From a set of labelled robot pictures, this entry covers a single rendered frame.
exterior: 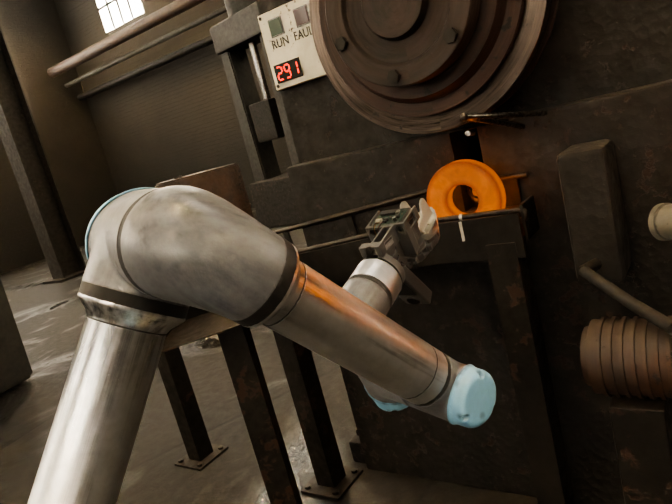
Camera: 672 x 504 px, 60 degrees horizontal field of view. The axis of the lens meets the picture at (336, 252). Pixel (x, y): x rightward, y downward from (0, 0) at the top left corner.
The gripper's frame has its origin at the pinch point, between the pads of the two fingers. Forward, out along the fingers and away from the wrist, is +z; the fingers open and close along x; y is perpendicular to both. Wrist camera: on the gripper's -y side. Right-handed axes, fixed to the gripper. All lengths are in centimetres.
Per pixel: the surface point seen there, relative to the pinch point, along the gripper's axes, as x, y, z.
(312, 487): 59, -74, -13
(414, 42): -2.0, 26.4, 13.9
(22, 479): 178, -67, -36
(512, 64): -15.3, 16.7, 18.6
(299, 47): 37, 29, 37
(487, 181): -5.9, -2.8, 14.9
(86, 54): 850, 61, 597
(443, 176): 2.7, -0.4, 15.6
